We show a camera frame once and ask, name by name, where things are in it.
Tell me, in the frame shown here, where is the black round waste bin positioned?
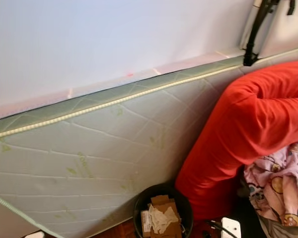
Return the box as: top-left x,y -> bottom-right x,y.
133,183 -> 193,238

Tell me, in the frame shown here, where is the crumpled white paper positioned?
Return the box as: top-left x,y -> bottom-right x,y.
148,204 -> 178,235

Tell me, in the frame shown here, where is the brown cardboard scrap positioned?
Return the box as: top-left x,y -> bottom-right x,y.
141,195 -> 183,238

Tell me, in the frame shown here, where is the red fabric-covered mattress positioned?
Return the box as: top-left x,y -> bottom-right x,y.
175,59 -> 298,221

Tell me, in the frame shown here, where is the pink cartoon print blanket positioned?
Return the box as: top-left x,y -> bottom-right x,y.
243,140 -> 298,229

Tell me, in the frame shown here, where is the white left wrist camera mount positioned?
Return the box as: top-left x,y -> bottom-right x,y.
26,230 -> 45,238

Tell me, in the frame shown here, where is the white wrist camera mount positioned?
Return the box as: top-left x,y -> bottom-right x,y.
221,217 -> 242,238
26,230 -> 45,238

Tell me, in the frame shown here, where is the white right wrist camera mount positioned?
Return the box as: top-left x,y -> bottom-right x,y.
221,217 -> 242,238

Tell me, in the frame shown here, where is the white bag with black straps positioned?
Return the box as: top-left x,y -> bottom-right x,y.
240,0 -> 298,67

